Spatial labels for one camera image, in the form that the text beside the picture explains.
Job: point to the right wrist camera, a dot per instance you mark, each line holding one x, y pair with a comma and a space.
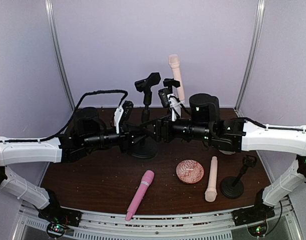
171, 101

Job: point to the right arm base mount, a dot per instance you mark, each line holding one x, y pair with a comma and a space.
255, 220

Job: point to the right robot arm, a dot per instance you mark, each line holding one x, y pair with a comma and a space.
236, 135

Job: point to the right aluminium frame post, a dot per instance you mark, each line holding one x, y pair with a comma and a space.
258, 23

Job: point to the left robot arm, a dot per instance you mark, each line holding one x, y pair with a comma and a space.
89, 133

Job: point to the pink microphone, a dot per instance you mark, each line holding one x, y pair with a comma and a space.
146, 180

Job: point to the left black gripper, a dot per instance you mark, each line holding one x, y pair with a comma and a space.
125, 136

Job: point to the black microphone stand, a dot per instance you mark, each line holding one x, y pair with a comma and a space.
146, 149
232, 187
169, 83

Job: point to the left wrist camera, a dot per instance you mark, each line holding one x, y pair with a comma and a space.
121, 114

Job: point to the left aluminium frame post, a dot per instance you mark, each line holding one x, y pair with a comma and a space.
59, 59

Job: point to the white scalloped bowl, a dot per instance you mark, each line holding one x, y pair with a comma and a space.
227, 152

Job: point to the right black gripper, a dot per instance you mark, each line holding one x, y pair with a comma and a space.
162, 130

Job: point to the cream microphone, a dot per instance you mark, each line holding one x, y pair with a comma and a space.
174, 63
211, 192

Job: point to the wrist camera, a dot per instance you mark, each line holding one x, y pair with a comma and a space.
121, 114
171, 101

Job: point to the red patterned bowl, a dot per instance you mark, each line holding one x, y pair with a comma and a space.
189, 171

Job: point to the aluminium frame post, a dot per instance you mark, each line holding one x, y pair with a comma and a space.
258, 23
59, 59

